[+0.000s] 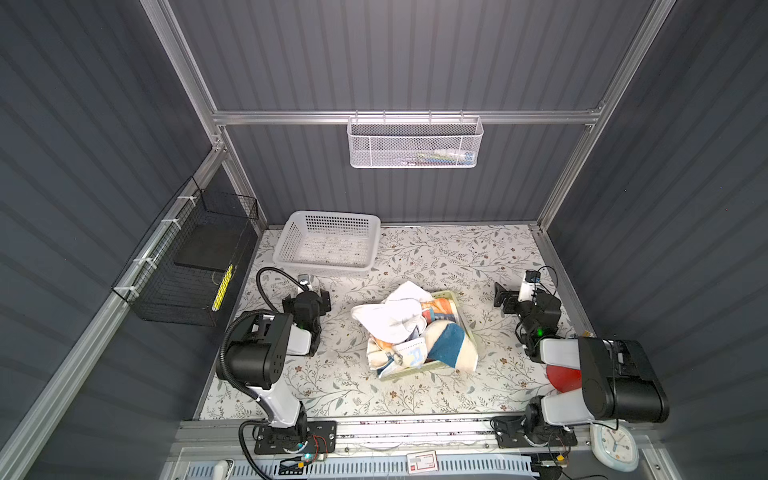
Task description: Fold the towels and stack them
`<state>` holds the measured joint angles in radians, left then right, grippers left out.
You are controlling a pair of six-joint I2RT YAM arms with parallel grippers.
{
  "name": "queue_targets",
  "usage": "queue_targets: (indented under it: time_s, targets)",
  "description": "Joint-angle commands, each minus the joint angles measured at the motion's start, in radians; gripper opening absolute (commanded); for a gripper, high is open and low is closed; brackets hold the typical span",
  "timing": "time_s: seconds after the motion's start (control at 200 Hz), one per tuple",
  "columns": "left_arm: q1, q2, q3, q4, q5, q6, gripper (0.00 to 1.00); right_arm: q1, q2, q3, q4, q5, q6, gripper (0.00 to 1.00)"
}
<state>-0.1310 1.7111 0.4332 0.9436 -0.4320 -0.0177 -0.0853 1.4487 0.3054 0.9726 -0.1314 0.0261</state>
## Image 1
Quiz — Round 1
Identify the white wall clock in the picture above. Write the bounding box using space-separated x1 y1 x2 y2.
590 423 640 473

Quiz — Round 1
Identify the red pen cup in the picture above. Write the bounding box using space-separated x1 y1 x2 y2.
546 365 582 393

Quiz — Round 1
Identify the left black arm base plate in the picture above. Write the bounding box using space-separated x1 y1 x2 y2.
253 421 338 455

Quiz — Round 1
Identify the black pad in basket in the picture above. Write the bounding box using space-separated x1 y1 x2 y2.
173 225 240 273

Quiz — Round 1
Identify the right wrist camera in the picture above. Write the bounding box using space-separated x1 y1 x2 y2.
518 270 541 302

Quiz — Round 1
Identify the white ventilated cable duct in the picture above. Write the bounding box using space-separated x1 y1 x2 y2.
185 453 535 480

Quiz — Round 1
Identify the white terry towel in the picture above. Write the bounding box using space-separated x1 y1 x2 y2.
351 281 434 344

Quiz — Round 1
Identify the white wire wall basket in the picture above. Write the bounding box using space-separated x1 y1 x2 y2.
346 115 484 169

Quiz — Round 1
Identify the red white label card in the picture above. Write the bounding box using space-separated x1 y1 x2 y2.
406 451 439 475

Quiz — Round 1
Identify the blue white towel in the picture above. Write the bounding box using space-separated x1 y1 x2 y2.
423 320 479 373

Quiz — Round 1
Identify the black wire wall basket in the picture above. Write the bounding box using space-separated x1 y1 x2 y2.
113 180 260 327

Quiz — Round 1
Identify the white plastic laundry basket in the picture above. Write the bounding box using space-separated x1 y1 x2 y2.
273 211 381 277

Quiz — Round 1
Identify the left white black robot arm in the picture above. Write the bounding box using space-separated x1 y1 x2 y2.
215 266 332 436

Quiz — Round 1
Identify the green plastic towel basket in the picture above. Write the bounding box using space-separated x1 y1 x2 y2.
366 290 479 379

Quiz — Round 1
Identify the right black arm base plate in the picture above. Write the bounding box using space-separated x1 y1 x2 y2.
490 415 578 449

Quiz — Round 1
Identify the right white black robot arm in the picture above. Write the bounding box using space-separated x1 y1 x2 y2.
493 280 670 447

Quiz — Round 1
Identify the orange patterned towel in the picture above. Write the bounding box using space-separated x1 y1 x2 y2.
421 298 460 325

